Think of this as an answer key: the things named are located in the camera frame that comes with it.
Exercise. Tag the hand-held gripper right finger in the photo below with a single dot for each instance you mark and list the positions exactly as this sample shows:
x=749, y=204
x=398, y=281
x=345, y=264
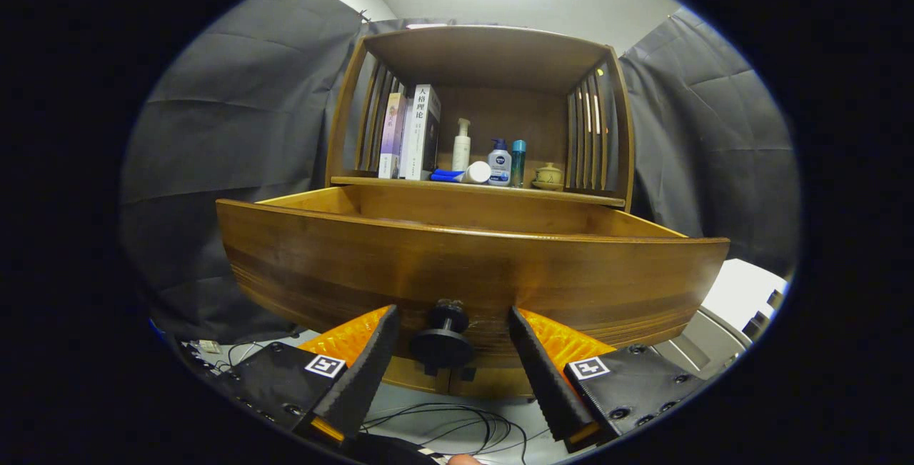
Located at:
x=546, y=379

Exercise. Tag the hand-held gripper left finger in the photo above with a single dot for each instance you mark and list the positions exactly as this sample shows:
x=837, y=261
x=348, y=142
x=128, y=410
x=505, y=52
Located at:
x=360, y=379

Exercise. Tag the wooden drawer with black knob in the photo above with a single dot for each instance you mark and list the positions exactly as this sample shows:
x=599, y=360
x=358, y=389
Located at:
x=471, y=272

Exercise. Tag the white squeeze tube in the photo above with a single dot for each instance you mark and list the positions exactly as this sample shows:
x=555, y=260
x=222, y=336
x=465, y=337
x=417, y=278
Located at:
x=475, y=173

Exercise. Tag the wooden cabinet door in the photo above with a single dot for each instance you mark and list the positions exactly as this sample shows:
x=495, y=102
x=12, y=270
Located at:
x=500, y=383
x=407, y=376

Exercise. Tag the wooden countertop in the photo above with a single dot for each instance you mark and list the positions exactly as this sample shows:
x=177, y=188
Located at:
x=571, y=193

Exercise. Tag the brown wooden cabinet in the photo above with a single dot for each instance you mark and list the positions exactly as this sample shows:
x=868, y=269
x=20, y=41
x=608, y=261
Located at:
x=493, y=58

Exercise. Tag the small white floor box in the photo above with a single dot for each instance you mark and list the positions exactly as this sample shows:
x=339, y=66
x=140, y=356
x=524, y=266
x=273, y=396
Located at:
x=209, y=346

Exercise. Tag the grey ribbed object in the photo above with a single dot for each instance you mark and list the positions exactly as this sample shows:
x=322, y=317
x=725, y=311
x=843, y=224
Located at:
x=703, y=340

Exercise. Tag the beige lidded teacup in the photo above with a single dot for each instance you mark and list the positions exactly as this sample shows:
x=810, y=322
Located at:
x=548, y=177

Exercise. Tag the white flat panel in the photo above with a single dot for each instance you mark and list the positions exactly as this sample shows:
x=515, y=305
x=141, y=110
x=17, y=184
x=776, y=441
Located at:
x=742, y=290

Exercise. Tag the slim teal bottle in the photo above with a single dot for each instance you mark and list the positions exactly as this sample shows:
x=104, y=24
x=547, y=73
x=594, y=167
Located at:
x=518, y=165

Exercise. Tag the blue folded cloth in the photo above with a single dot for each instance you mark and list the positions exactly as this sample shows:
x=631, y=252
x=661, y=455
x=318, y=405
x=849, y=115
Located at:
x=441, y=176

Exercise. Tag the white bottle with blue cap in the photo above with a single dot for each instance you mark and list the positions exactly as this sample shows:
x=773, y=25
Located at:
x=499, y=165

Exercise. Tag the white pump bottle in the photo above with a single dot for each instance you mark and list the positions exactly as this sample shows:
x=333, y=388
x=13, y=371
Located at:
x=461, y=151

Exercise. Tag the purple book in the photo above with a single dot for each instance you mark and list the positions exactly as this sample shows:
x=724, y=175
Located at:
x=391, y=136

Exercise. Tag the black backdrop cloth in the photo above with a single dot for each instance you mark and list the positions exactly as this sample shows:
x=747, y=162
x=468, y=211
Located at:
x=235, y=165

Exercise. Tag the white book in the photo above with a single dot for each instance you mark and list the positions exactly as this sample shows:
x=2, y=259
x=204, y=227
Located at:
x=418, y=133

